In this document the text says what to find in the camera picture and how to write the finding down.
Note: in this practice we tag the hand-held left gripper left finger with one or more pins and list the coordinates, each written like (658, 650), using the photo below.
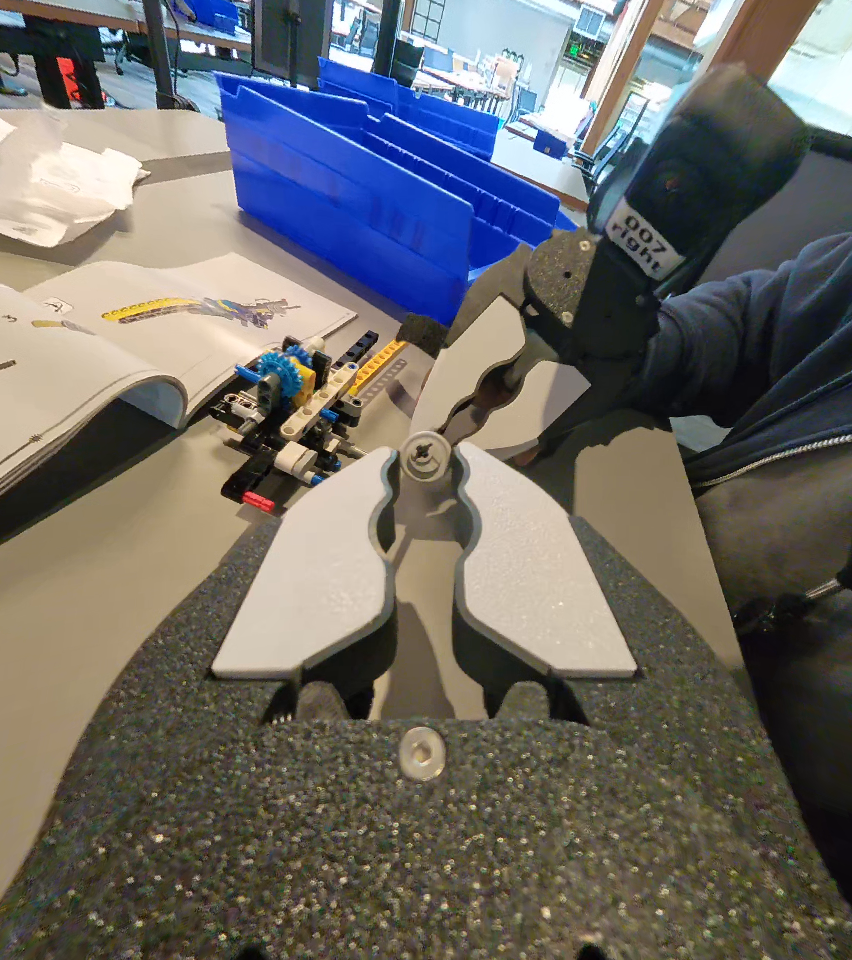
(306, 585)

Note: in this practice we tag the person's right forearm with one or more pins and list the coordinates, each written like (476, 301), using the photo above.
(771, 337)

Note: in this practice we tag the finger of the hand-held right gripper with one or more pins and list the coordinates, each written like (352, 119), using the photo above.
(546, 397)
(471, 352)

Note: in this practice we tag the large blue plastic bin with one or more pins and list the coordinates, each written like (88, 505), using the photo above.
(336, 202)

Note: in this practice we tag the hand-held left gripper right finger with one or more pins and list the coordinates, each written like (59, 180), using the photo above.
(538, 592)

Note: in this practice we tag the black computer monitor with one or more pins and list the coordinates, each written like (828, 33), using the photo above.
(283, 37)

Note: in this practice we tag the lego technic model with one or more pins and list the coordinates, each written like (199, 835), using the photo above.
(306, 420)

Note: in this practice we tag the grey lego wheel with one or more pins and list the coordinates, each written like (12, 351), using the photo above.
(433, 469)

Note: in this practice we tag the wooden beam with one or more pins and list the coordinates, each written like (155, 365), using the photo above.
(636, 60)

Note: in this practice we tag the black framed grey chair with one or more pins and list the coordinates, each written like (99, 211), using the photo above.
(771, 225)

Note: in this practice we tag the loose white paper sheets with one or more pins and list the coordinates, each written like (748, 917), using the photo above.
(36, 180)

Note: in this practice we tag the lego instruction booklet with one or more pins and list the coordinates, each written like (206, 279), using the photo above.
(58, 360)

